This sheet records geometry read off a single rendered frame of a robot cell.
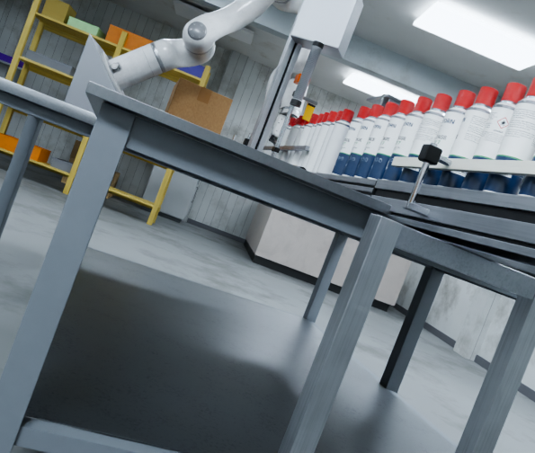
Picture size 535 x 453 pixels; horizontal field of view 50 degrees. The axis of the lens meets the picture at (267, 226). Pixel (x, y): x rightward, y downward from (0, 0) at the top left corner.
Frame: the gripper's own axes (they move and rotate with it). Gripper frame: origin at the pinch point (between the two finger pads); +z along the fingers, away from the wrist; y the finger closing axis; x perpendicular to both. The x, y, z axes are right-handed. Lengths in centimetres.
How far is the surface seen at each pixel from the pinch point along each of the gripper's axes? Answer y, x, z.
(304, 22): -16, -40, -27
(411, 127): -2, -94, 27
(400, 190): -5, -101, 45
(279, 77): -15.8, -29.0, -12.1
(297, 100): -10.4, -37.5, -2.0
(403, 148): -2, -92, 31
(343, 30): -5, -47, -26
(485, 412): 14, -109, 82
